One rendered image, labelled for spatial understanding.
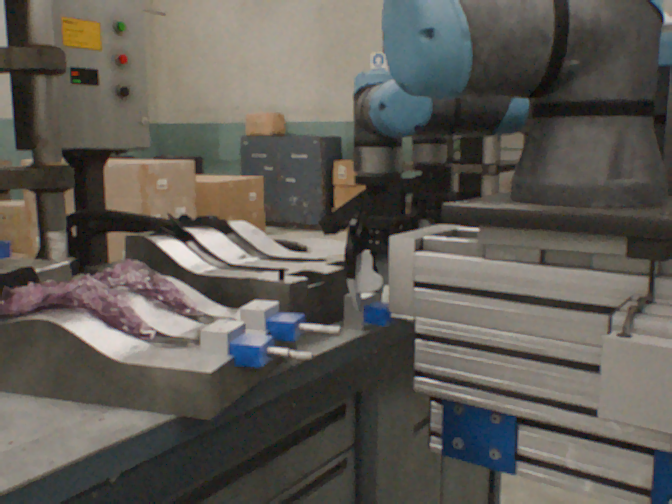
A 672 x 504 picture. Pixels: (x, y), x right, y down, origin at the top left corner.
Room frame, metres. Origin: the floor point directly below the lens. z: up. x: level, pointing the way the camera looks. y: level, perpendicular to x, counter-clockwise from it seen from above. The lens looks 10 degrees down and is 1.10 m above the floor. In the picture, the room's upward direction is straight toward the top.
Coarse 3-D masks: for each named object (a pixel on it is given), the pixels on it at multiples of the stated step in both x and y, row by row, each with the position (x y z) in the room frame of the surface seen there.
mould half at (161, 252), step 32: (128, 256) 1.21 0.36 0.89; (160, 256) 1.16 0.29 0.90; (192, 256) 1.17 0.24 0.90; (224, 256) 1.21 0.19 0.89; (288, 256) 1.27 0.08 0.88; (320, 256) 1.25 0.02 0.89; (192, 288) 1.12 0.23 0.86; (224, 288) 1.07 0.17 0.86; (256, 288) 1.04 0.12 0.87; (288, 288) 1.00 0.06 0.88; (320, 288) 1.06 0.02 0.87; (320, 320) 1.06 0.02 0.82
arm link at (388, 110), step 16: (368, 96) 0.99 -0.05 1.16; (384, 96) 0.91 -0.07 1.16; (400, 96) 0.91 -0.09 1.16; (416, 96) 0.91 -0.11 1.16; (368, 112) 0.97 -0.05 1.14; (384, 112) 0.91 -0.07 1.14; (400, 112) 0.91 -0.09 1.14; (416, 112) 0.91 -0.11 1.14; (432, 112) 0.94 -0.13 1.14; (448, 112) 0.94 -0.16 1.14; (368, 128) 1.01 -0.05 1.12; (384, 128) 0.93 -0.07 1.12; (400, 128) 0.91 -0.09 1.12; (416, 128) 0.92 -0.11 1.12; (432, 128) 0.95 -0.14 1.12; (448, 128) 0.95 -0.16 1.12
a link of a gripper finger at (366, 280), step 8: (360, 256) 1.05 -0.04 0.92; (368, 256) 1.04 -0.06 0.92; (360, 264) 1.05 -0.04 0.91; (368, 264) 1.04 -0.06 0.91; (360, 272) 1.04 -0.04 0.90; (368, 272) 1.03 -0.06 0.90; (352, 280) 1.04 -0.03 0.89; (360, 280) 1.04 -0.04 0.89; (368, 280) 1.03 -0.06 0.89; (376, 280) 1.02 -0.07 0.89; (352, 288) 1.04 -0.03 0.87; (360, 288) 1.04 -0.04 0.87; (368, 288) 1.03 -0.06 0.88; (376, 288) 1.02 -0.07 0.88; (352, 296) 1.04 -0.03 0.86; (360, 296) 1.05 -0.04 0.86; (360, 304) 1.05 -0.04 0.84
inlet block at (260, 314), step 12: (264, 300) 0.92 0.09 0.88; (240, 312) 0.88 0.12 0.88; (252, 312) 0.87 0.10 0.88; (264, 312) 0.87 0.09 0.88; (276, 312) 0.90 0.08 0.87; (252, 324) 0.87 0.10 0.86; (264, 324) 0.87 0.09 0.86; (276, 324) 0.87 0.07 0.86; (288, 324) 0.86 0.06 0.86; (300, 324) 0.88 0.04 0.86; (276, 336) 0.87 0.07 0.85; (288, 336) 0.86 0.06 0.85; (300, 336) 0.88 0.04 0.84
